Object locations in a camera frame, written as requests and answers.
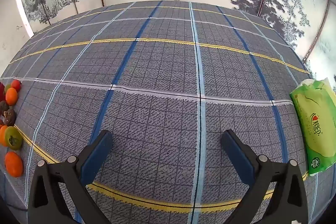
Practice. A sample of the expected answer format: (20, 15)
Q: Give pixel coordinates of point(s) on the small green fruit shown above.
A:
(7, 87)

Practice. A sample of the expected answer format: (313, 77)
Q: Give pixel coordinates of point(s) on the red tomato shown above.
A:
(16, 85)

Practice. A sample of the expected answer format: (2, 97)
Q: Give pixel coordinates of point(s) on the grey plaid tablecloth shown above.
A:
(157, 82)

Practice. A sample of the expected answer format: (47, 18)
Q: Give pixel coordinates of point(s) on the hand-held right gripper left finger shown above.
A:
(95, 158)

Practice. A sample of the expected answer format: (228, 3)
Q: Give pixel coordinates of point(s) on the brown round fruit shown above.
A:
(10, 117)
(3, 107)

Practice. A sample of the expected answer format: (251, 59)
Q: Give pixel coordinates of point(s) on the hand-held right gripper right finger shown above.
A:
(237, 158)

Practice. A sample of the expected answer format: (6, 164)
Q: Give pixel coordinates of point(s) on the orange tangerine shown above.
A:
(2, 136)
(13, 164)
(11, 96)

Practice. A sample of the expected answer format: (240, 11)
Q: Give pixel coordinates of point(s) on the dark purple round fruit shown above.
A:
(1, 88)

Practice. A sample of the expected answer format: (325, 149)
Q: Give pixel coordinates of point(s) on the green tissue pack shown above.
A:
(317, 124)

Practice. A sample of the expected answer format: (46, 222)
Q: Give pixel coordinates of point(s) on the green round fruit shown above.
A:
(13, 138)

